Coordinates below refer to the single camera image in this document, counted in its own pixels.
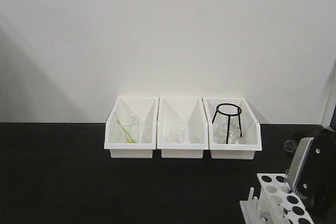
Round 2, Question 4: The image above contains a glass beaker in left bin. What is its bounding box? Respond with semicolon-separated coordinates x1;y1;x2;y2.
114;112;141;143

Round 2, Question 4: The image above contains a clear glass test tube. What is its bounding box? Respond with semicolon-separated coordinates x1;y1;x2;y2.
284;140;297;159

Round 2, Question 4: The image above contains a white storage bin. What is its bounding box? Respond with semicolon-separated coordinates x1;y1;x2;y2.
104;96;159;158
202;98;262;159
157;97;209;158

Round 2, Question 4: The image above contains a white right storage bin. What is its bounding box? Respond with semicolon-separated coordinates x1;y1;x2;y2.
202;98;262;159

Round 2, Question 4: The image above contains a glass flask in right bin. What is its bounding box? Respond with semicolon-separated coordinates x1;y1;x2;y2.
213;114;241;145

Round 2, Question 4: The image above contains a yellow green stirring rod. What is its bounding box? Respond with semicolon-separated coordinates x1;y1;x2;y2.
113;112;139;144

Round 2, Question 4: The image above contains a small glass beaker middle bin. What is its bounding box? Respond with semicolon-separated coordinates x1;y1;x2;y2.
170;126;185;143

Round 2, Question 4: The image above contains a white test tube rack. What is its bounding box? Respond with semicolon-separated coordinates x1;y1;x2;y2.
239;173;313;224

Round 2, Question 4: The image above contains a black wire tripod stand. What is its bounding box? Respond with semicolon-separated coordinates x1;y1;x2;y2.
212;103;242;144

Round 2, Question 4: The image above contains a clear rear test tube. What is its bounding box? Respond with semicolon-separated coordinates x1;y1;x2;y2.
284;169;289;184

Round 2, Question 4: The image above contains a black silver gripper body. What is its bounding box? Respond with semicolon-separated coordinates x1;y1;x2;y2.
287;127;335;211

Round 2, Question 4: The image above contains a white left storage bin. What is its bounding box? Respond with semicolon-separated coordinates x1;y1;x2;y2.
104;96;159;158

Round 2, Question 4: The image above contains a white middle storage bin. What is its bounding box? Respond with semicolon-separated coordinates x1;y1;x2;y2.
157;97;209;158

